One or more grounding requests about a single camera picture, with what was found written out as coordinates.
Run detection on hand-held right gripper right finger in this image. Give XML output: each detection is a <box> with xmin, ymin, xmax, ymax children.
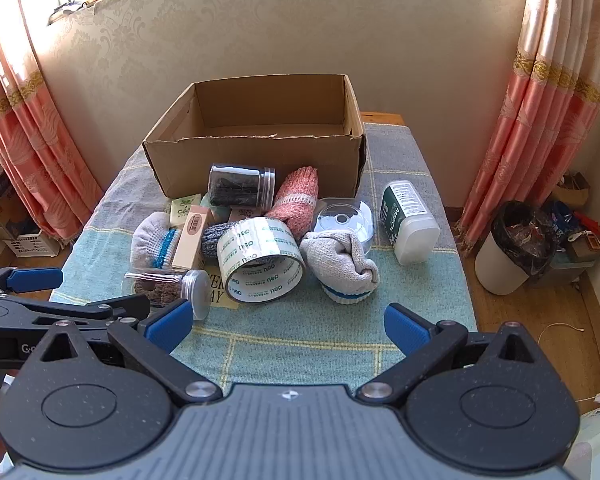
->
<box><xmin>356</xmin><ymin>302</ymin><xmax>543</xmax><ymax>406</ymax></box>

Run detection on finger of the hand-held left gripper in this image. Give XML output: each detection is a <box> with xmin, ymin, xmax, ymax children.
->
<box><xmin>0</xmin><ymin>294</ymin><xmax>152</xmax><ymax>342</ymax></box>
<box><xmin>0</xmin><ymin>264</ymin><xmax>64</xmax><ymax>302</ymax></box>

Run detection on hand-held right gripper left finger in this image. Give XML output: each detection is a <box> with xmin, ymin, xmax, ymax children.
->
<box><xmin>27</xmin><ymin>298</ymin><xmax>223</xmax><ymax>407</ymax></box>

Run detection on small clear jar brown contents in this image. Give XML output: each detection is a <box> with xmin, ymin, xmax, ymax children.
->
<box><xmin>122</xmin><ymin>269</ymin><xmax>212</xmax><ymax>321</ymax></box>

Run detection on white sock with blue stripes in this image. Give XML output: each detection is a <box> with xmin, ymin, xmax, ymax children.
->
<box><xmin>130</xmin><ymin>211</ymin><xmax>183</xmax><ymax>270</ymax></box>

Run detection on pink cardboard box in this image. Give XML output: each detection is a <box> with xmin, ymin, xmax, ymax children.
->
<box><xmin>171</xmin><ymin>205</ymin><xmax>215</xmax><ymax>271</ymax></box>

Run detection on dark grey knit sock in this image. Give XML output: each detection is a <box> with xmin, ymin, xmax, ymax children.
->
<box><xmin>201</xmin><ymin>220</ymin><xmax>241</xmax><ymax>261</ymax></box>

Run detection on grey white sock blue band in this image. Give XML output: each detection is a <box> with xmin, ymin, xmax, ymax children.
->
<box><xmin>300</xmin><ymin>230</ymin><xmax>382</xmax><ymax>306</ymax></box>

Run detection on white bottle with green label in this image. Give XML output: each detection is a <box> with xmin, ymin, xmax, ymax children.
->
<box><xmin>381</xmin><ymin>180</ymin><xmax>442</xmax><ymax>266</ymax></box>

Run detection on clear packing tape roll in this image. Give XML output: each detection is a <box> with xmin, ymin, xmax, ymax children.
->
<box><xmin>216</xmin><ymin>217</ymin><xmax>307</xmax><ymax>305</ymax></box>

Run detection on green white tissue packet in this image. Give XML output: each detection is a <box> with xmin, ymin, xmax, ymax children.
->
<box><xmin>170</xmin><ymin>192</ymin><xmax>204</xmax><ymax>228</ymax></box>

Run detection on clear round plastic container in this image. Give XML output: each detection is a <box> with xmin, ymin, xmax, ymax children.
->
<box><xmin>312</xmin><ymin>197</ymin><xmax>376</xmax><ymax>256</ymax></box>

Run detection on clear jar of black clips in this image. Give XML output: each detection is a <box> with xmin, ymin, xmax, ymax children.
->
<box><xmin>207</xmin><ymin>162</ymin><xmax>277</xmax><ymax>209</ymax></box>

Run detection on pink knit sock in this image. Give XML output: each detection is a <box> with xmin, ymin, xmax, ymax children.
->
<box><xmin>266</xmin><ymin>165</ymin><xmax>321</xmax><ymax>241</ymax></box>

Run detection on white plastic basket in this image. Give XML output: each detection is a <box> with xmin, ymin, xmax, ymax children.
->
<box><xmin>2</xmin><ymin>230</ymin><xmax>63</xmax><ymax>259</ymax></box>

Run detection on dark printed carton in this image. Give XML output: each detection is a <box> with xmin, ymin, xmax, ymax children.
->
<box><xmin>0</xmin><ymin>160</ymin><xmax>26</xmax><ymax>241</ymax></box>

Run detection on checked grey green table cloth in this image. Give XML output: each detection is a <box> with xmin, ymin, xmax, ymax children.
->
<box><xmin>50</xmin><ymin>122</ymin><xmax>478</xmax><ymax>396</ymax></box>

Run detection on white bin with black bag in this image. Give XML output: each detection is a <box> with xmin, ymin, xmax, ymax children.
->
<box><xmin>475</xmin><ymin>201</ymin><xmax>561</xmax><ymax>296</ymax></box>

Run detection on pink curtain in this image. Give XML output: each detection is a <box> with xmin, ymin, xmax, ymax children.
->
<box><xmin>0</xmin><ymin>0</ymin><xmax>106</xmax><ymax>246</ymax></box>
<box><xmin>452</xmin><ymin>0</ymin><xmax>600</xmax><ymax>261</ymax></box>

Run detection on grey storage box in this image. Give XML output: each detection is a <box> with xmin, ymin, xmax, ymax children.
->
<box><xmin>530</xmin><ymin>247</ymin><xmax>598</xmax><ymax>288</ymax></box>

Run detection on blue plastic bag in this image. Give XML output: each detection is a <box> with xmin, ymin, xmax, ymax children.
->
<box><xmin>542</xmin><ymin>200</ymin><xmax>581</xmax><ymax>241</ymax></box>

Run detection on wooden desk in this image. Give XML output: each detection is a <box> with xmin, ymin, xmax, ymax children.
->
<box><xmin>359</xmin><ymin>110</ymin><xmax>407</xmax><ymax>127</ymax></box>

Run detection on red tool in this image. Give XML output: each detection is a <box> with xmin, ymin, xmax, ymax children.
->
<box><xmin>575</xmin><ymin>210</ymin><xmax>600</xmax><ymax>248</ymax></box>

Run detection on brown paper bag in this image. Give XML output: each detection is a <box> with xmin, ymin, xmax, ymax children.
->
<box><xmin>552</xmin><ymin>172</ymin><xmax>591</xmax><ymax>208</ymax></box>

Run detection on dark toy car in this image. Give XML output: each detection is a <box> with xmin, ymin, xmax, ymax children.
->
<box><xmin>49</xmin><ymin>0</ymin><xmax>83</xmax><ymax>25</ymax></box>

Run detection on white cord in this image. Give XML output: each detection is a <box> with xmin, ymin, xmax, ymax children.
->
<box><xmin>537</xmin><ymin>322</ymin><xmax>586</xmax><ymax>346</ymax></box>

